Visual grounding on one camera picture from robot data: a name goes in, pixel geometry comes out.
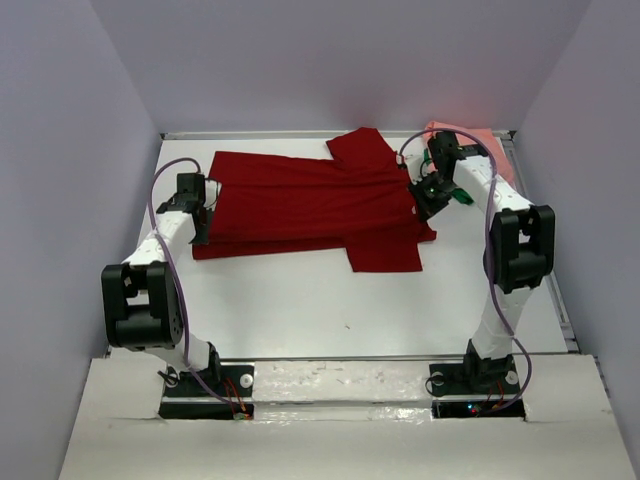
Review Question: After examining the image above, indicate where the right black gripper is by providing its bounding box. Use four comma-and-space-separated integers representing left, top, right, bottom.
408, 172, 458, 223

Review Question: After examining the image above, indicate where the red t shirt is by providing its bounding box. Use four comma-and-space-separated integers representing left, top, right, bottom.
192, 127, 437, 273

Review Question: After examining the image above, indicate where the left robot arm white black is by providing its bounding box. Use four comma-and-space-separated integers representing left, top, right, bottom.
101, 172, 222, 395

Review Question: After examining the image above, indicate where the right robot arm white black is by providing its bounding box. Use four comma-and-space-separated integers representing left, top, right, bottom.
409, 127, 556, 397

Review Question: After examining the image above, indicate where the green t shirt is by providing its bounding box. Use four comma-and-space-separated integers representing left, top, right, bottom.
420, 148, 474, 205

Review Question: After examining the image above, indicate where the pink t shirt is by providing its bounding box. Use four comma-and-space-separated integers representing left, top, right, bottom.
426, 121, 515, 187

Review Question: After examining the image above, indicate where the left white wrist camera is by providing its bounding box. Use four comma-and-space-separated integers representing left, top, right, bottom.
205, 179, 221, 199

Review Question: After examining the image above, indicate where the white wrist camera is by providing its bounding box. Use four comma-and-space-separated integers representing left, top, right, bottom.
205, 179, 221, 199
396, 154, 424, 183

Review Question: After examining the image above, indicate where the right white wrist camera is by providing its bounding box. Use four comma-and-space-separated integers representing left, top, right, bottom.
396, 154, 424, 183

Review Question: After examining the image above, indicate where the aluminium rail back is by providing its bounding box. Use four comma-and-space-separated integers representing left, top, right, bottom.
160, 130, 516, 141

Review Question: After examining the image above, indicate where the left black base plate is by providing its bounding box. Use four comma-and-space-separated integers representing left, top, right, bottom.
157, 362, 255, 420

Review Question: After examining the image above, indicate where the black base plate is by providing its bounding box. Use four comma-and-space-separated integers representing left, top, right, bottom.
425, 359, 526, 419
157, 362, 255, 420

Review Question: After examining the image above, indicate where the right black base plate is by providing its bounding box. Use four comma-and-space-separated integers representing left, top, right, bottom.
425, 359, 526, 419

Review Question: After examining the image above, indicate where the aluminium rail right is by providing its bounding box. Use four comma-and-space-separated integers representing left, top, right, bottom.
500, 138, 581, 354

